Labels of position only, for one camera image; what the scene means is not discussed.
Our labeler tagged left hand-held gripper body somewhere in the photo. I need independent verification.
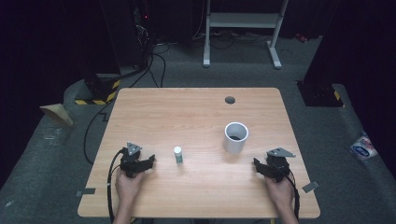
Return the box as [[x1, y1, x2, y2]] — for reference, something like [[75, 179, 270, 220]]
[[119, 142, 148, 179]]

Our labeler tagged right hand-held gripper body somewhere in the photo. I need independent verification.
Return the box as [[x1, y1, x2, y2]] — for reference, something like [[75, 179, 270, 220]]
[[264, 147, 296, 183]]

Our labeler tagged small white-capped bottle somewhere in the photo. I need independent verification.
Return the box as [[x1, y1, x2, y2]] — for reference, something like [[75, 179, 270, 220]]
[[173, 146, 185, 165]]

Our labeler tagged white cup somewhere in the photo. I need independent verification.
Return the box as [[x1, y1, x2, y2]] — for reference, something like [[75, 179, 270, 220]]
[[222, 121, 249, 155]]

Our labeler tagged person's left hand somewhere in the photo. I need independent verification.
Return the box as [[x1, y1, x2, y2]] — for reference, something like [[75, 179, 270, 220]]
[[114, 169, 146, 205]]

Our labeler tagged person's right hand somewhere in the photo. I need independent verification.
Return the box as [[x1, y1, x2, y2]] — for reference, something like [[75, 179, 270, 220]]
[[264, 174, 297, 209]]

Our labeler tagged grey tape piece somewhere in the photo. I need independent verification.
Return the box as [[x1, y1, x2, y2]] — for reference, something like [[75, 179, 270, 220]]
[[301, 180, 320, 194], [75, 188, 97, 198]]

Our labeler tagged black yellow striped stand base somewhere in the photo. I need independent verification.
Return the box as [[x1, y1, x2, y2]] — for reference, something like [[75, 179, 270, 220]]
[[296, 79, 346, 108], [74, 73, 121, 106]]

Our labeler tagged white blue plastic packet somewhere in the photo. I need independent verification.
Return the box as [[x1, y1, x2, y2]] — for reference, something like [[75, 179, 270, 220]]
[[348, 132, 379, 161]]

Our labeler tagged beige cardboard piece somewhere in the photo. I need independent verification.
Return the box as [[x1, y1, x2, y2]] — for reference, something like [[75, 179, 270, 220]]
[[39, 103, 75, 128]]

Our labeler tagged white metal stand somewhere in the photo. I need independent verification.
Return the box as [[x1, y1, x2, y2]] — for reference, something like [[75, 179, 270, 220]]
[[203, 0, 290, 70]]

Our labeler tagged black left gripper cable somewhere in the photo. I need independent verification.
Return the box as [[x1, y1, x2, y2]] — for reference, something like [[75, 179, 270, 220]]
[[106, 148, 129, 224]]

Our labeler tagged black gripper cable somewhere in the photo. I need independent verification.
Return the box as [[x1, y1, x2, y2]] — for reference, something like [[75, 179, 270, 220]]
[[106, 148, 129, 224], [281, 167, 302, 220]]

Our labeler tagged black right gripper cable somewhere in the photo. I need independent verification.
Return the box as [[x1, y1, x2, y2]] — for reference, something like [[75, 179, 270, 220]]
[[281, 167, 302, 220]]

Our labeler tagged black floor cable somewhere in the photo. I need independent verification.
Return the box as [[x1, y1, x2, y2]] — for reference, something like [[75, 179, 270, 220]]
[[82, 43, 167, 166]]

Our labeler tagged dark equipment tower with wires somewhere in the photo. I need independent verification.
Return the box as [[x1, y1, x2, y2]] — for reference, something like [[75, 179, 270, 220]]
[[99, 0, 157, 71]]

